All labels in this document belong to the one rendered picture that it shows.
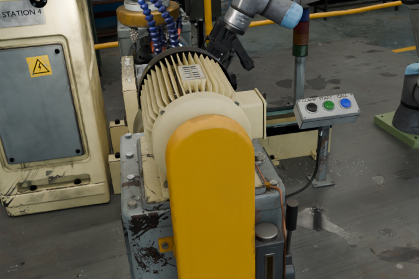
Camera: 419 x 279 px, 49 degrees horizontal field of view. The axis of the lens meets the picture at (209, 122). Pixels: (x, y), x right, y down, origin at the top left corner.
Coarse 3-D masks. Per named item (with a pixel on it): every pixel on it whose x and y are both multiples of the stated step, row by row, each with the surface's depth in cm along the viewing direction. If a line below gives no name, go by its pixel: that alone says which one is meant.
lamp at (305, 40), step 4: (308, 32) 175; (296, 36) 175; (300, 36) 175; (304, 36) 175; (308, 36) 176; (296, 40) 176; (300, 40) 175; (304, 40) 175; (296, 44) 177; (300, 44) 176; (304, 44) 176
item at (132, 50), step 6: (144, 36) 169; (180, 36) 175; (138, 42) 167; (144, 42) 163; (180, 42) 164; (186, 42) 176; (132, 48) 170; (138, 48) 162; (144, 48) 160; (150, 48) 160; (132, 54) 165; (138, 54) 160; (144, 54) 160; (150, 54) 160; (138, 60) 161; (144, 60) 161; (150, 60) 161
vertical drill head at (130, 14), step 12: (132, 0) 129; (168, 0) 130; (120, 12) 128; (132, 12) 126; (156, 12) 125; (132, 24) 127; (144, 24) 126; (156, 24) 127; (132, 36) 131; (168, 36) 133; (168, 48) 135
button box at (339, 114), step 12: (336, 96) 132; (348, 96) 132; (300, 108) 129; (324, 108) 129; (336, 108) 130; (348, 108) 130; (300, 120) 130; (312, 120) 128; (324, 120) 130; (336, 120) 131; (348, 120) 132
